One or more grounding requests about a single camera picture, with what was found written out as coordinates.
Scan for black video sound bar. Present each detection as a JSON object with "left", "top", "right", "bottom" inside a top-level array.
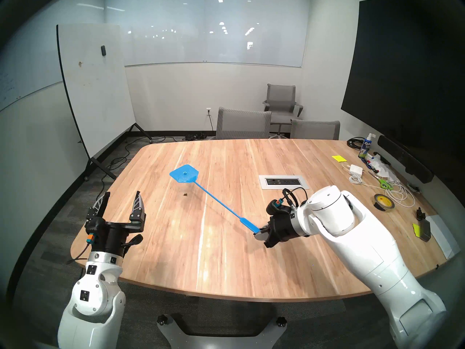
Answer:
[{"left": 377, "top": 135, "right": 434, "bottom": 184}]

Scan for whiteboard cleaner spray bottle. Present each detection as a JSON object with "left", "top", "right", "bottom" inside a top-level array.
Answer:
[{"left": 358, "top": 133, "right": 376, "bottom": 160}]

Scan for white paper sheet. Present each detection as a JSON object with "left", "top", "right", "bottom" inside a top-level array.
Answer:
[{"left": 426, "top": 214, "right": 461, "bottom": 260}]

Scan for grey table power outlet box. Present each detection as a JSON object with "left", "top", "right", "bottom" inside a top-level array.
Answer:
[{"left": 259, "top": 175, "right": 310, "bottom": 190}]

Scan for wall whiteboard with blue writing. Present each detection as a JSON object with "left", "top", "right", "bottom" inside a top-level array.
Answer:
[{"left": 0, "top": 0, "right": 108, "bottom": 112}]

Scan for crumpled white cloth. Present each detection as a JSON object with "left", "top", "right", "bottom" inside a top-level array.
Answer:
[{"left": 365, "top": 153, "right": 400, "bottom": 181}]

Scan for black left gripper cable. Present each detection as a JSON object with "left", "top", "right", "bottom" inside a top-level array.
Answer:
[{"left": 66, "top": 243, "right": 91, "bottom": 265}]

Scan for grey armrest office chair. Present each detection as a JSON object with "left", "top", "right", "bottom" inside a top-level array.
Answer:
[{"left": 262, "top": 84, "right": 304, "bottom": 138}]

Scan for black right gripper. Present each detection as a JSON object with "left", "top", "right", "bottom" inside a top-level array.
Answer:
[{"left": 253, "top": 200, "right": 296, "bottom": 242}]

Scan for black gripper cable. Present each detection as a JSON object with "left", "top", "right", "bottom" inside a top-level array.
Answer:
[
  {"left": 66, "top": 243, "right": 91, "bottom": 265},
  {"left": 281, "top": 187, "right": 309, "bottom": 209}
]

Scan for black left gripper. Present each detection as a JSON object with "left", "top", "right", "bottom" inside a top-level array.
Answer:
[{"left": 85, "top": 191, "right": 147, "bottom": 257}]

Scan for white charging cable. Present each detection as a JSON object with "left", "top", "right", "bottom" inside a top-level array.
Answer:
[{"left": 341, "top": 164, "right": 416, "bottom": 208}]

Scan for large black wall screen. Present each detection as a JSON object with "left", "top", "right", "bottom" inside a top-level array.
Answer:
[{"left": 341, "top": 0, "right": 465, "bottom": 185}]

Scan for blue plastic fly swatter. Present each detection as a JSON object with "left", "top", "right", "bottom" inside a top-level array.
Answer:
[{"left": 169, "top": 164, "right": 260, "bottom": 233}]

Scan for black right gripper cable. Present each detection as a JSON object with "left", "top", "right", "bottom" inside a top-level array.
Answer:
[{"left": 281, "top": 187, "right": 309, "bottom": 209}]

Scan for black yellow tape roll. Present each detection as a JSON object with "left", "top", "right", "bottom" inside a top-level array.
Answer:
[{"left": 374, "top": 193, "right": 395, "bottom": 212}]

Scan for freestanding whiteboard with black stand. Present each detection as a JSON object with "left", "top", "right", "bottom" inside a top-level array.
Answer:
[{"left": 56, "top": 24, "right": 153, "bottom": 181}]

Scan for grey mesh office chair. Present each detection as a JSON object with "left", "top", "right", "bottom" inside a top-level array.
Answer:
[
  {"left": 290, "top": 119, "right": 341, "bottom": 140},
  {"left": 215, "top": 107, "right": 272, "bottom": 140}
]

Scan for long black floor cable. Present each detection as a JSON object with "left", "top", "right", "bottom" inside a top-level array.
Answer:
[{"left": 95, "top": 135, "right": 182, "bottom": 201}]

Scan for green handled scissors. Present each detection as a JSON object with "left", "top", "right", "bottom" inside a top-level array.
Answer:
[{"left": 368, "top": 170, "right": 395, "bottom": 191}]

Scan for wide glass wall whiteboard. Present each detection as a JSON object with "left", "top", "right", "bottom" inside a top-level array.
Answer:
[{"left": 105, "top": 0, "right": 311, "bottom": 68}]

